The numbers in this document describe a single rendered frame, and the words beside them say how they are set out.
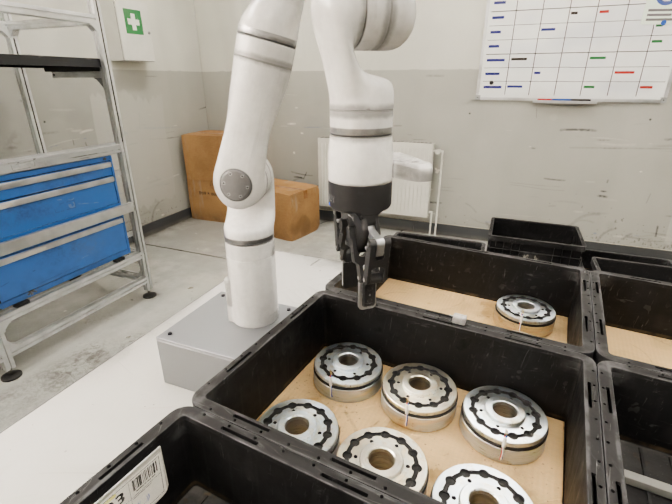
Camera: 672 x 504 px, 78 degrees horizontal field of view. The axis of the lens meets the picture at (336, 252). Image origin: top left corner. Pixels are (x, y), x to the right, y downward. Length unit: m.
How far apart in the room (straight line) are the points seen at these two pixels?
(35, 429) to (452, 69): 3.28
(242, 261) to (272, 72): 0.32
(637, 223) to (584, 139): 0.74
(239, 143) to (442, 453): 0.53
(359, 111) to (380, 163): 0.06
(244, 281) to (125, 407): 0.31
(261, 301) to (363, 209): 0.40
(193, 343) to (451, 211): 3.09
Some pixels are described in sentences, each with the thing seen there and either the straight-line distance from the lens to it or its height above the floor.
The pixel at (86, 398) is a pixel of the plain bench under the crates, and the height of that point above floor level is 0.70.
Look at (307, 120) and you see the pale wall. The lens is 3.93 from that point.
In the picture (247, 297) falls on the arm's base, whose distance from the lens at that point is 0.81.
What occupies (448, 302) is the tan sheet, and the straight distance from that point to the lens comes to 0.89.
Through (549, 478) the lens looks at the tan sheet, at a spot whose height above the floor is 0.83.
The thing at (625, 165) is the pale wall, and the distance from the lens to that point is 3.65.
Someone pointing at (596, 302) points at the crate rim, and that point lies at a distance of 0.77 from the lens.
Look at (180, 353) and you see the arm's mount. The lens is 0.84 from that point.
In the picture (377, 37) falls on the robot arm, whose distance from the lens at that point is 0.47.
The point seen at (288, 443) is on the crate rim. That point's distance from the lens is 0.44.
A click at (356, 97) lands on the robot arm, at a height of 1.24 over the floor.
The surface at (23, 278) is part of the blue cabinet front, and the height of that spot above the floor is 0.42.
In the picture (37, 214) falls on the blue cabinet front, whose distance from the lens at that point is 2.35.
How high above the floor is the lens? 1.25
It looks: 22 degrees down
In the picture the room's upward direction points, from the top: straight up
